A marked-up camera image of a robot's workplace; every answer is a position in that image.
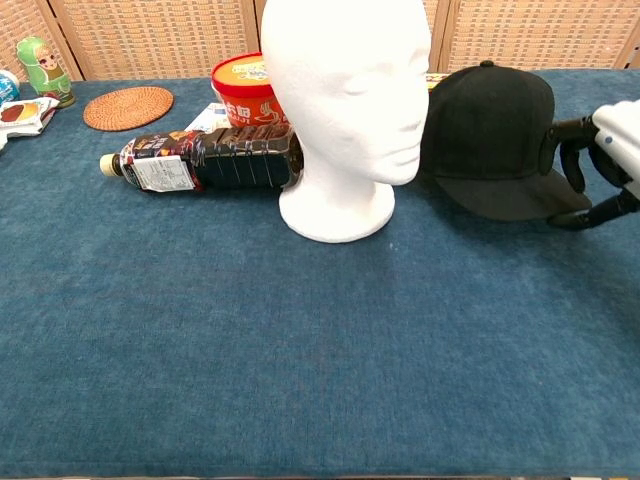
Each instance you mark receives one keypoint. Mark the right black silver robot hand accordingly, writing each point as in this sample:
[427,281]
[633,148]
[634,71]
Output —
[620,145]

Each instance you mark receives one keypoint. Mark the black baseball cap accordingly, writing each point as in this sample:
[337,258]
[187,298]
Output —
[485,135]

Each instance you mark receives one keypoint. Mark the white foam mannequin head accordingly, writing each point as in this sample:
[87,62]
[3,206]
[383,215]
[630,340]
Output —
[345,100]

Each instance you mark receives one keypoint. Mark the white printed paper packet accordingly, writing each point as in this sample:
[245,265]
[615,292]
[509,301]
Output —
[210,117]

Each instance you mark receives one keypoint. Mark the yellow biscuit pack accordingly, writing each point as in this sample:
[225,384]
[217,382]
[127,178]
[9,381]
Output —
[436,79]

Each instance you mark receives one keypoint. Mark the blue tablecloth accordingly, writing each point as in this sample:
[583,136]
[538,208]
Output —
[300,340]

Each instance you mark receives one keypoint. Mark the red instant noodle tub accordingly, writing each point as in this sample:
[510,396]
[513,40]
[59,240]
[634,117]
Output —
[240,90]

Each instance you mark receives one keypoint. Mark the dark tea plastic bottle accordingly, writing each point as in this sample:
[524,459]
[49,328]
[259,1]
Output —
[220,160]

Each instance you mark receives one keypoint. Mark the woven wooden folding screen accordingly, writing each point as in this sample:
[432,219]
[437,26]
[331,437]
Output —
[150,35]

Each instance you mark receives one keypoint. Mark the round woven rattan coaster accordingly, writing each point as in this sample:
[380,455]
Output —
[128,108]

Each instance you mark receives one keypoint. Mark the green matryoshka doll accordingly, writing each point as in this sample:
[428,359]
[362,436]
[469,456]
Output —
[46,70]

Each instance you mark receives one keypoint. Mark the white bun snack packet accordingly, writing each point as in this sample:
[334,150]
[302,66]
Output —
[22,115]

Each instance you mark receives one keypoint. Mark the blue round object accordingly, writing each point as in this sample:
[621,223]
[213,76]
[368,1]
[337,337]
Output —
[7,87]

